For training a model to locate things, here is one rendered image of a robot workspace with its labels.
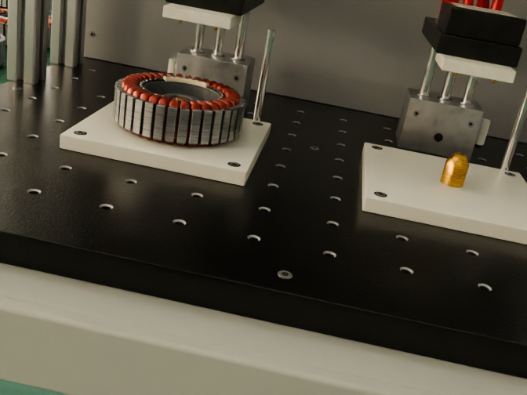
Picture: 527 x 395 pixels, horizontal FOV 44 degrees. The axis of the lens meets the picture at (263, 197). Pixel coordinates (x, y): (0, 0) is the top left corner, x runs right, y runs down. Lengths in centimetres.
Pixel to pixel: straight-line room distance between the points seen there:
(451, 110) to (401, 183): 16
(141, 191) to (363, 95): 41
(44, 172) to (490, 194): 36
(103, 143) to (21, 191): 9
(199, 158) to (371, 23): 35
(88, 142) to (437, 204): 28
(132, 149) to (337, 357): 24
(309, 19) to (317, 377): 53
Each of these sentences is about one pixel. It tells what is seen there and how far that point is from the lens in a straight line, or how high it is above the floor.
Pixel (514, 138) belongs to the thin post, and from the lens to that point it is 65.
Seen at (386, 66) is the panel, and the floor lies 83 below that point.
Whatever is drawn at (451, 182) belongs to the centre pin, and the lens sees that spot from 57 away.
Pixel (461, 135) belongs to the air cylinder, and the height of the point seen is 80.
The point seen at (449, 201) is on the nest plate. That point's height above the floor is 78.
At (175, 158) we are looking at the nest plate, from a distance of 51.
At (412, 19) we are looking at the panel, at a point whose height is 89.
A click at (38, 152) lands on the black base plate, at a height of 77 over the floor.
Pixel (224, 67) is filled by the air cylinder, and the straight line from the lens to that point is 68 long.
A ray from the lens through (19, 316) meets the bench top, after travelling 38.
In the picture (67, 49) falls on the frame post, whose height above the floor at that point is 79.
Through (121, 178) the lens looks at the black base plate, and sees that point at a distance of 49.
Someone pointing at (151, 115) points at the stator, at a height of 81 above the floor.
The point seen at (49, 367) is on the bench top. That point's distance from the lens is 39.
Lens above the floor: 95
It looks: 22 degrees down
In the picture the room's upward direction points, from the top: 10 degrees clockwise
